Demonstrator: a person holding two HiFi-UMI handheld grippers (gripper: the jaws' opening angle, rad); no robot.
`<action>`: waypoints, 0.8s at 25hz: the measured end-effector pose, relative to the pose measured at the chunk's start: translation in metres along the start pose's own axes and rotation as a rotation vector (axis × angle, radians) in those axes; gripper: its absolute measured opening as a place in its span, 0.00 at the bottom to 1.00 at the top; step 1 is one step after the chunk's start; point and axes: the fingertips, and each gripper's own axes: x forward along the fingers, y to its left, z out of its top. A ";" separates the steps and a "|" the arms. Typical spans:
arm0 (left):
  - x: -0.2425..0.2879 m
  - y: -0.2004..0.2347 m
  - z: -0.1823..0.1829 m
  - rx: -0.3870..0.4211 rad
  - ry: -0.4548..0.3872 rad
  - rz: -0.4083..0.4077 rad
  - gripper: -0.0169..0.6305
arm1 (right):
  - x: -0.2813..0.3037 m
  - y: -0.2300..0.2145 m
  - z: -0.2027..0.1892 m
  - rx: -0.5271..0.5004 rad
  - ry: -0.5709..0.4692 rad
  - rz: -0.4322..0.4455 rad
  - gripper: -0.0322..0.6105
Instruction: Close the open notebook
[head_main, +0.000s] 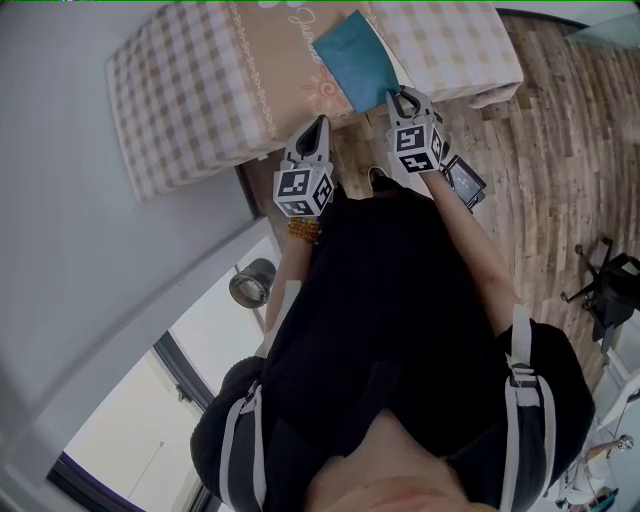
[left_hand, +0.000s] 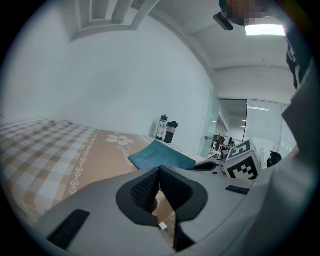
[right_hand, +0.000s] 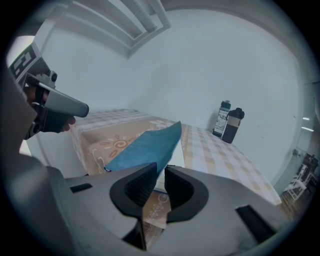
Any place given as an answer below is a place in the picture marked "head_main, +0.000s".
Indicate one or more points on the person's right shoe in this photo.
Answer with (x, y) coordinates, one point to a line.
(378, 176)

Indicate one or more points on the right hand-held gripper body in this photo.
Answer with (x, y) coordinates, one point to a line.
(415, 147)

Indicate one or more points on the black wrist screen device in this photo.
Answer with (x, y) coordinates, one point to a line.
(465, 182)

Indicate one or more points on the person's left forearm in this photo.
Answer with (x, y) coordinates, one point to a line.
(292, 262)

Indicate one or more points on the person's black knit garment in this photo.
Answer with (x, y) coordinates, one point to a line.
(390, 300)

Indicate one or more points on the beige checkered tablecloth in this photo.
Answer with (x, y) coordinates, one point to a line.
(200, 100)

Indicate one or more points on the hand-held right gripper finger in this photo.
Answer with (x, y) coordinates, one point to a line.
(392, 112)
(425, 107)

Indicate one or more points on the person's neck and chin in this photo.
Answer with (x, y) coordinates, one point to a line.
(390, 470)

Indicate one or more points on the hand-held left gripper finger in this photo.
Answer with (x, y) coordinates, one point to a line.
(293, 147)
(325, 150)

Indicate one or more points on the frosted glass panel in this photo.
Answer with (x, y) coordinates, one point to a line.
(607, 30)

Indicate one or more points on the notebook with teal cover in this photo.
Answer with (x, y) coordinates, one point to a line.
(355, 60)

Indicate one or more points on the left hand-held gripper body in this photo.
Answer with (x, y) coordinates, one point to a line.
(295, 187)

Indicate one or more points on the black office chair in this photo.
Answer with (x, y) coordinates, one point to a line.
(612, 295)

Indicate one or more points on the person's right forearm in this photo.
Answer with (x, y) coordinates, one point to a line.
(470, 240)

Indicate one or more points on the black framed window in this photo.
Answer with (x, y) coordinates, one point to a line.
(135, 425)

